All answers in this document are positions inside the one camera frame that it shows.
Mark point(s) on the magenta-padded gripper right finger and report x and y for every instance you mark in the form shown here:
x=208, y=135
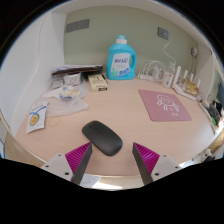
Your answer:
x=148, y=158

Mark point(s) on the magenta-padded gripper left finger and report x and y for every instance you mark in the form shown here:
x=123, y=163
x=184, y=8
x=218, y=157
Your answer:
x=76, y=158

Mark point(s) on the black computer mouse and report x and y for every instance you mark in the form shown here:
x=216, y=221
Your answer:
x=101, y=137

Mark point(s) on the pink mouse pad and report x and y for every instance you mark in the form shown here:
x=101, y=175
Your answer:
x=164, y=105

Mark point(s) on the rubber band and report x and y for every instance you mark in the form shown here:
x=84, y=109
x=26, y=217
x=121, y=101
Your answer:
x=49, y=121

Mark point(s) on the clear plastic bag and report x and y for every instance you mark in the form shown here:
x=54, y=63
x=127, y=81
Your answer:
x=66, y=105

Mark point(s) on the white blue yellow packet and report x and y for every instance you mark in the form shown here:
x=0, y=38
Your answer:
x=36, y=117

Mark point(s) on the small cream box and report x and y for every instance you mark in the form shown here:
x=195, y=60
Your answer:
x=97, y=82

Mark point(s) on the silver foil sachet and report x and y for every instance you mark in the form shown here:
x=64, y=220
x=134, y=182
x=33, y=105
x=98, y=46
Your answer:
x=71, y=79

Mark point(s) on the white power strip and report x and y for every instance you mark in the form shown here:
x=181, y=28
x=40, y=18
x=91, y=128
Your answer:
x=148, y=77

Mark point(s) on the gold snack bag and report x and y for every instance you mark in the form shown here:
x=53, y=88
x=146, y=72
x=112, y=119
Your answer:
x=190, y=87

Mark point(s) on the blue detergent bottle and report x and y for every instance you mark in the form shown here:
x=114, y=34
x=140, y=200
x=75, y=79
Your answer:
x=120, y=61

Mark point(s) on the white wall charger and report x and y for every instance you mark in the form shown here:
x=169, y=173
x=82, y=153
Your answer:
x=194, y=51

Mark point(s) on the grey wall socket plate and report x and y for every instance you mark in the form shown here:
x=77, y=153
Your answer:
x=163, y=33

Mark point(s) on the grey blank wall plate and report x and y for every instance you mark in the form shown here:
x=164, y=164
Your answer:
x=77, y=25

